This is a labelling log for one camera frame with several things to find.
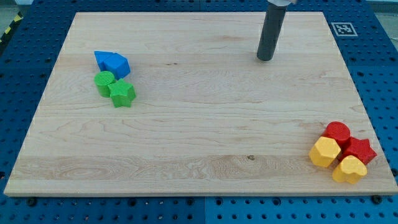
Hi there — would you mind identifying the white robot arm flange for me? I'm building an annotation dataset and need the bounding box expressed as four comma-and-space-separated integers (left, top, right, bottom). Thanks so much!
267, 0, 298, 6

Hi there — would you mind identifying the blue cube block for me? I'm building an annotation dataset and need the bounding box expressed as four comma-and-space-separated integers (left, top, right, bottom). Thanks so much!
103, 53, 131, 80

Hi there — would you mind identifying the blue triangle block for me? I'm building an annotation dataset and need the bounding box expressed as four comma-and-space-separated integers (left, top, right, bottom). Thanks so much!
94, 50, 114, 71

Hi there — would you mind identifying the light wooden board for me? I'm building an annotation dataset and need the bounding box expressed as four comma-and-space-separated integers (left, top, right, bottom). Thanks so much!
4, 12, 397, 197

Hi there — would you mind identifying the green star block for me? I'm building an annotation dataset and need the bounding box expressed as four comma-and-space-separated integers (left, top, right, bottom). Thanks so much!
108, 78, 136, 108

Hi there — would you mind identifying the green cylinder block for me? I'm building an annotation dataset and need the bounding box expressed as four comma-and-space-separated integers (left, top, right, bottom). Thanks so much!
94, 71, 116, 98

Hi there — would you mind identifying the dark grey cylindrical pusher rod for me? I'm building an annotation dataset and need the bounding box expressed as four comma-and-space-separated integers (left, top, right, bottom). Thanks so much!
257, 3, 287, 61

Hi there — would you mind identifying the yellow hexagon block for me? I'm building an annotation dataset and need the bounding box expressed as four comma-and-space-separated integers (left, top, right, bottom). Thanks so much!
308, 136, 341, 168

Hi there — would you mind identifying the red cylinder block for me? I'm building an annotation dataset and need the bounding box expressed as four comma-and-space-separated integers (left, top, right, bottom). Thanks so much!
322, 121, 351, 147

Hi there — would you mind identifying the yellow heart block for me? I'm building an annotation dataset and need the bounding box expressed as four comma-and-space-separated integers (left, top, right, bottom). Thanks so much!
332, 156, 368, 184

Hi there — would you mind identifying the white fiducial marker tag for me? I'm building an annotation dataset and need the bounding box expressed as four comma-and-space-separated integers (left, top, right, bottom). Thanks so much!
331, 22, 358, 37

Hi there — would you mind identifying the red star block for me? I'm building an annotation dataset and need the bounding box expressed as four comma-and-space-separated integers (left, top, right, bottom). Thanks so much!
338, 137, 377, 165

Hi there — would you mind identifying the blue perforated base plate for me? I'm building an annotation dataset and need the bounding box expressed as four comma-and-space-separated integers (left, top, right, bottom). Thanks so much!
1, 0, 397, 223

